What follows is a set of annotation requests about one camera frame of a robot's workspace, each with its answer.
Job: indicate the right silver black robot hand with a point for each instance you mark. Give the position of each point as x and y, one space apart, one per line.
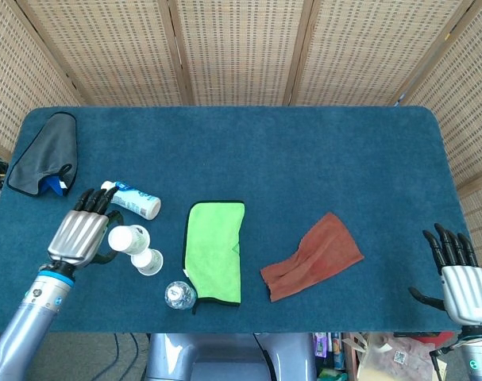
465 289

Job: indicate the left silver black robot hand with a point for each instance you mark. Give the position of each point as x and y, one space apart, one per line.
75 236

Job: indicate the white paper cup green flower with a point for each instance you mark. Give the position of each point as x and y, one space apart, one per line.
125 239
147 262

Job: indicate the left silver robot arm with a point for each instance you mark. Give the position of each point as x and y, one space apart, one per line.
30 317

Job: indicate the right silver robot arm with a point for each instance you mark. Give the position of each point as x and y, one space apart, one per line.
479 353

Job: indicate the blue white cloth label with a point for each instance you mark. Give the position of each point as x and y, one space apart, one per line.
55 185

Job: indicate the white milk bottle blue label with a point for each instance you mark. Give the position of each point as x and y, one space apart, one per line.
139 200

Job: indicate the dark grey microfibre cloth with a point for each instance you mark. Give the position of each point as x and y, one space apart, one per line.
46 151

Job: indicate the beige paper bag QR code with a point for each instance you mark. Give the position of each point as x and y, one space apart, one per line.
395 357

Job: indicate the clear water bottle white cap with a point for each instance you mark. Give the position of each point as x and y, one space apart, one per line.
179 294

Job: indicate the lime green cloth black edge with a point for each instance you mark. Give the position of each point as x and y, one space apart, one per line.
214 250

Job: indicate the colourful packaged items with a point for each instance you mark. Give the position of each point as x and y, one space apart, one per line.
330 355

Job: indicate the rust orange cloth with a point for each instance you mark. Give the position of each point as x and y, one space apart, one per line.
316 258

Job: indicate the grey robot torso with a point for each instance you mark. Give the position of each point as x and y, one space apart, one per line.
224 357

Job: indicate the blue carpet table cover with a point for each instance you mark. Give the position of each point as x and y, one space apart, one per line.
264 158

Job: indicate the woven rattan folding screen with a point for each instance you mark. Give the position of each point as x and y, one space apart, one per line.
240 51

